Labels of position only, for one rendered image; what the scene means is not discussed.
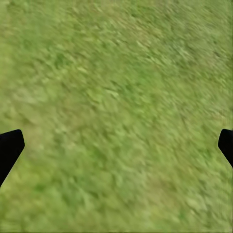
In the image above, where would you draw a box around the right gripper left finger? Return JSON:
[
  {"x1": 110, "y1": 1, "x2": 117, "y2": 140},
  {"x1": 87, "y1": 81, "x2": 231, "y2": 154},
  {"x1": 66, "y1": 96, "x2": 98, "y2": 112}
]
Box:
[{"x1": 0, "y1": 130, "x2": 25, "y2": 186}]

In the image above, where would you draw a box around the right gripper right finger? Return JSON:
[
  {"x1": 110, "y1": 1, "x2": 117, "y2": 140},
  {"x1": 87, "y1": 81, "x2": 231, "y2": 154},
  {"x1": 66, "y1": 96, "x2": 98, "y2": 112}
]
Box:
[{"x1": 218, "y1": 129, "x2": 233, "y2": 167}]

